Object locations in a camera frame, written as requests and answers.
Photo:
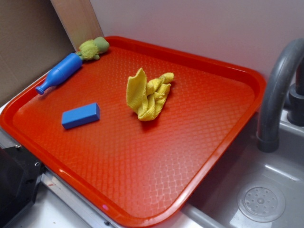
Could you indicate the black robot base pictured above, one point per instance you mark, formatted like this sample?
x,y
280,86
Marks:
x,y
20,175

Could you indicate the yellow cloth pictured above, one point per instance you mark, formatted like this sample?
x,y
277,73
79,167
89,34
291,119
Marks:
x,y
147,98

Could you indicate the red plastic tray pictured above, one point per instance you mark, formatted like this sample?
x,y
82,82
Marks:
x,y
137,173

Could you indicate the blue rectangular block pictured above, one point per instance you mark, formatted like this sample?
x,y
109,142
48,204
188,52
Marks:
x,y
80,116

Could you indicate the green plush toy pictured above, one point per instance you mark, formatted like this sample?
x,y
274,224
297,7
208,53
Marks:
x,y
92,49

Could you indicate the blue toy bottle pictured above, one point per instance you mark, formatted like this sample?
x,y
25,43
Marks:
x,y
61,72

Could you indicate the light wooden board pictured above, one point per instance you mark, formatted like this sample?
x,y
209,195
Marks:
x,y
78,19

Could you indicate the grey toy sink basin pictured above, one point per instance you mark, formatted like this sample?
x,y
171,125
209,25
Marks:
x,y
248,188

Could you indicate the brown cardboard panel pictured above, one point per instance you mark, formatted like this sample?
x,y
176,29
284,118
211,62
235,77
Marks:
x,y
32,40

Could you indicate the grey toy faucet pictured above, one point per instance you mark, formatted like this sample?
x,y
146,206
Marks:
x,y
285,87

